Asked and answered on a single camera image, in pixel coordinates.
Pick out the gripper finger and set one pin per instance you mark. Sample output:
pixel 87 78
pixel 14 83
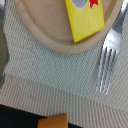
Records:
pixel 3 46

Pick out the round wooden plate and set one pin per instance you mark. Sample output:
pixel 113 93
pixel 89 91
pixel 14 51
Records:
pixel 48 22

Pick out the woven beige placemat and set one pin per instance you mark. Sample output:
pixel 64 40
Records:
pixel 76 74

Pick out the yellow butter box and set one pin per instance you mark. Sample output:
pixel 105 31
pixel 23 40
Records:
pixel 86 17

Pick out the orange toy bread loaf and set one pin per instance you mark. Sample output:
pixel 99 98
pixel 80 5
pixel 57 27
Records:
pixel 59 121

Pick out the fork with wooden handle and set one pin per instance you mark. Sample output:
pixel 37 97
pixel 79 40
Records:
pixel 109 54

